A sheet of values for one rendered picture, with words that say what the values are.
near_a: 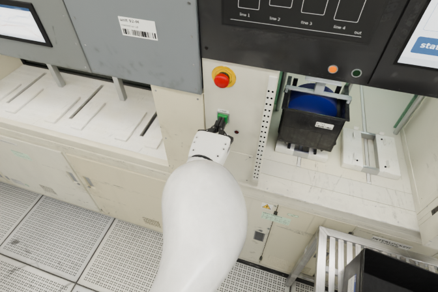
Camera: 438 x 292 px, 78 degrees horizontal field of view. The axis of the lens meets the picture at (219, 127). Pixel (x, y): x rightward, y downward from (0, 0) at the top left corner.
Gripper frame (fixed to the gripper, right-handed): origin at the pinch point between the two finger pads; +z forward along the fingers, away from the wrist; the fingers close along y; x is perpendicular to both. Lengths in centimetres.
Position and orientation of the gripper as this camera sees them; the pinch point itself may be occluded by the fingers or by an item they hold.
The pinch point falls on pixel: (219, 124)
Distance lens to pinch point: 81.1
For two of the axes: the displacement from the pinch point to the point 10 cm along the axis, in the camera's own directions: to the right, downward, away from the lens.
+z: 3.0, -6.9, 6.6
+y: 9.6, 2.1, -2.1
